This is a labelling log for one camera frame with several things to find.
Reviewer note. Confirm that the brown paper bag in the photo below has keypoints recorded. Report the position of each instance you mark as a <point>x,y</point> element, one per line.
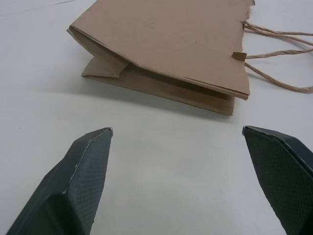
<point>168,51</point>

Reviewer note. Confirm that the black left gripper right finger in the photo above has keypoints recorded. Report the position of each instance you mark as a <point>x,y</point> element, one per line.
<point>283,176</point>

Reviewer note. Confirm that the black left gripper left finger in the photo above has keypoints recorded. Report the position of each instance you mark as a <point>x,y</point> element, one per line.
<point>73,186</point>

